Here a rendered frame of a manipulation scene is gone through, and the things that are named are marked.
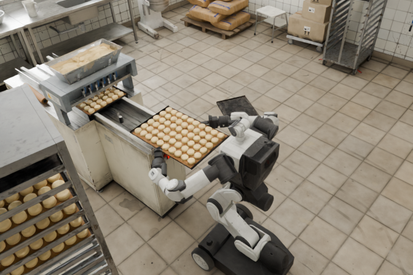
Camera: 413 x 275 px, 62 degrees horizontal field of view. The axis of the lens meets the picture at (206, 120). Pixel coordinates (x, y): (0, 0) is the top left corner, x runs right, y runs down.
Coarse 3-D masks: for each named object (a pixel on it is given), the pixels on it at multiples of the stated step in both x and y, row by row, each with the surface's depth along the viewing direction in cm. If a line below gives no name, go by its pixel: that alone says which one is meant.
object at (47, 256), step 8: (88, 232) 157; (72, 240) 152; (80, 240) 154; (56, 248) 149; (64, 248) 151; (40, 256) 147; (48, 256) 147; (32, 264) 144; (40, 264) 146; (16, 272) 141; (24, 272) 143
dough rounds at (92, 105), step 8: (112, 88) 308; (96, 96) 303; (104, 96) 298; (112, 96) 298; (120, 96) 301; (80, 104) 292; (88, 104) 292; (96, 104) 293; (104, 104) 290; (88, 112) 284
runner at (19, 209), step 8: (64, 184) 130; (72, 184) 132; (48, 192) 127; (56, 192) 130; (32, 200) 125; (40, 200) 127; (16, 208) 122; (24, 208) 124; (0, 216) 120; (8, 216) 122
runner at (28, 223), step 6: (72, 198) 136; (78, 198) 138; (60, 204) 134; (66, 204) 136; (48, 210) 132; (54, 210) 133; (60, 210) 135; (36, 216) 130; (42, 216) 131; (48, 216) 133; (30, 222) 129; (36, 222) 131; (12, 228) 126; (18, 228) 127; (24, 228) 129; (6, 234) 125; (12, 234) 127; (0, 240) 125
